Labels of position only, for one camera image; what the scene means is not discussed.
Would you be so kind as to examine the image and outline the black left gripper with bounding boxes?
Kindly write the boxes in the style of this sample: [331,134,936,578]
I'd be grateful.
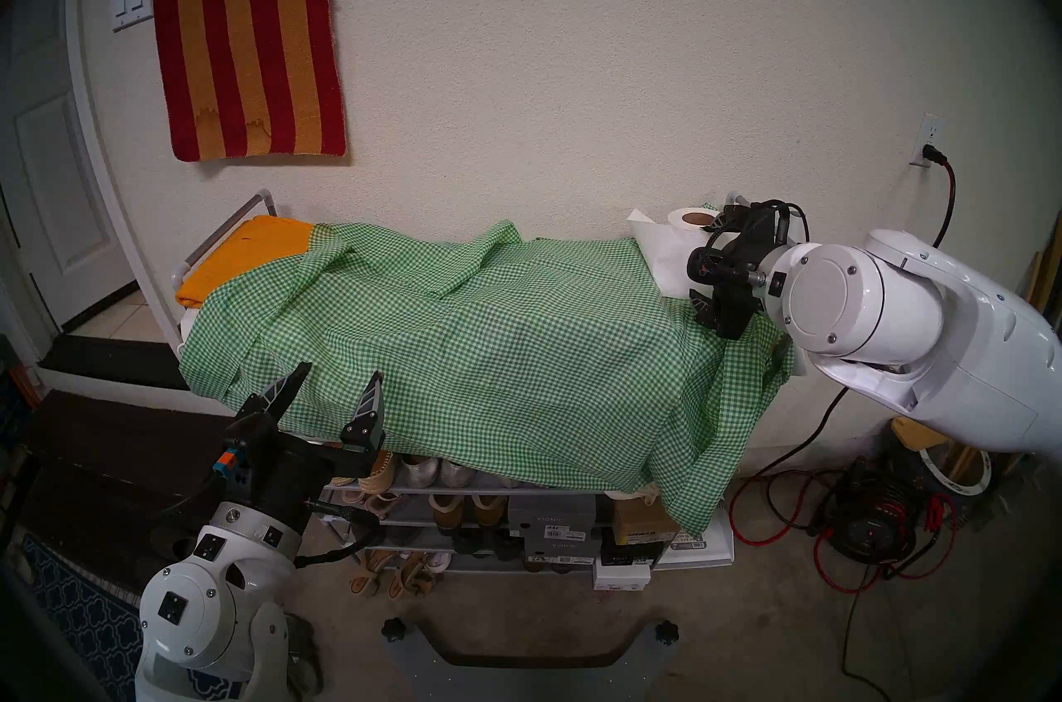
[232,362,385,537]

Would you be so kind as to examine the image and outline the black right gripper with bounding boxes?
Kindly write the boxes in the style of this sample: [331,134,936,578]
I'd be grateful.
[687,201,789,341]

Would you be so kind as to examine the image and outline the white paper roll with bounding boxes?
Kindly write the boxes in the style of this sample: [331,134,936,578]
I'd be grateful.
[628,207,721,299]

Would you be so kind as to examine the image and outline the green checked cloth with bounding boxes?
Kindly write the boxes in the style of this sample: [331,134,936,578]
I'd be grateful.
[178,203,793,535]

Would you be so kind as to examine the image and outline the dark shoe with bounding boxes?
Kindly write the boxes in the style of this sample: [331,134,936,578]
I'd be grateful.
[452,526,524,562]

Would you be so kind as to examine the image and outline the grey metal shoe rack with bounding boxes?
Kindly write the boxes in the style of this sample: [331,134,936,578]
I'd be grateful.
[170,189,822,577]

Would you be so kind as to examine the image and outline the grey shoe box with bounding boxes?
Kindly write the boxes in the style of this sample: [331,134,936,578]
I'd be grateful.
[523,534,602,567]
[506,493,598,539]

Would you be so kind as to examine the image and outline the black shoe box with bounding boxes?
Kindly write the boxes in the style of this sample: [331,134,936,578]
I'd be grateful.
[599,534,665,567]

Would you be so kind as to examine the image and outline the orange folded towel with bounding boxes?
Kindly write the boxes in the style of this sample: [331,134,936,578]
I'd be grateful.
[174,215,316,310]

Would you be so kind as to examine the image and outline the yellow plastic dustpan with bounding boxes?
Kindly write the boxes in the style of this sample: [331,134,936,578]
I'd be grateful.
[892,417,951,452]

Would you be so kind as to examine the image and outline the dark floor sandal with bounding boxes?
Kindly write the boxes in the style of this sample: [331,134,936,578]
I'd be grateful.
[286,613,324,697]

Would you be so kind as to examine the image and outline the brown cardboard box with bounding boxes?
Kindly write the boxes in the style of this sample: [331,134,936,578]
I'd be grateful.
[612,497,681,545]

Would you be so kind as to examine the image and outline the large white box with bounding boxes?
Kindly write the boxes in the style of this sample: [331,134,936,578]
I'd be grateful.
[660,497,735,568]

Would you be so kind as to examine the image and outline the black red power unit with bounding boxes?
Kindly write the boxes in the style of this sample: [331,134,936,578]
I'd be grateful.
[830,456,922,564]

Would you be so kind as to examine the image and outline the blue patterned rug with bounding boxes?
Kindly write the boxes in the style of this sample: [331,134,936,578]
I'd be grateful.
[21,533,250,702]

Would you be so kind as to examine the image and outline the small white box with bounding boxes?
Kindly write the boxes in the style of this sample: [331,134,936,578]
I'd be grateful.
[592,558,652,592]

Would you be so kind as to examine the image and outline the white panel door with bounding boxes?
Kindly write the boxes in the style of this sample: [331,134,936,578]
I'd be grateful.
[0,0,138,332]

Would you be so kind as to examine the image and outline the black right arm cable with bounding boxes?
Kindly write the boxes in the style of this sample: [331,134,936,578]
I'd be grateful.
[705,199,811,270]

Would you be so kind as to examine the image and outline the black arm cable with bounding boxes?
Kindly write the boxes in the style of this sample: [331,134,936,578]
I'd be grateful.
[705,199,811,270]
[295,497,384,567]

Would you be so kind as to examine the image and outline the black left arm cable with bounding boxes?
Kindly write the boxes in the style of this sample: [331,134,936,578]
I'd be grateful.
[295,497,384,567]

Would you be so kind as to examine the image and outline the tan strappy sandal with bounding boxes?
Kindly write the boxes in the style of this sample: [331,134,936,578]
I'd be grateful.
[388,551,436,600]
[348,549,395,598]

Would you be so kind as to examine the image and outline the black red power cord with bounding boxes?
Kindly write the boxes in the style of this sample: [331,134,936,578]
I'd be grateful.
[734,145,957,481]

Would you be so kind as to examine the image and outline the white wall outlet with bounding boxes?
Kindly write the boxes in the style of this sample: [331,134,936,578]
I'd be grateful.
[911,114,947,169]

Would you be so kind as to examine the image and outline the grey robot base frame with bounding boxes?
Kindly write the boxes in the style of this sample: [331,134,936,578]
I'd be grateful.
[383,617,680,702]

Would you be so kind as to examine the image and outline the red floor cable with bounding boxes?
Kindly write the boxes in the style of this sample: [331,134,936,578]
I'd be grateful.
[728,470,959,595]

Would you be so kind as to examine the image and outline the red orange striped wall hanging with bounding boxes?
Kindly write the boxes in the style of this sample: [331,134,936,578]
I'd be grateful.
[152,0,348,163]

